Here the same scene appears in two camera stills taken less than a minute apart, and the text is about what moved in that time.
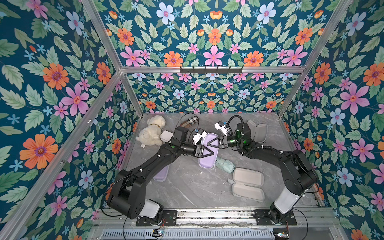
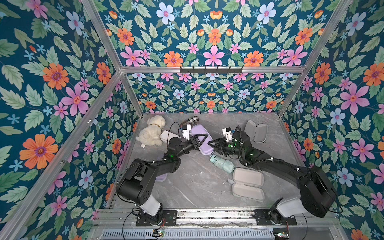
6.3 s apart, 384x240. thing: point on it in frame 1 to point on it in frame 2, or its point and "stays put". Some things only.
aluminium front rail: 329,218 stays put
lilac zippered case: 210,161 to 205,148
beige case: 258,132 stays put
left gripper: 197,149 to 192,142
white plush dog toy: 151,134 stays put
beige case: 247,184 stays put
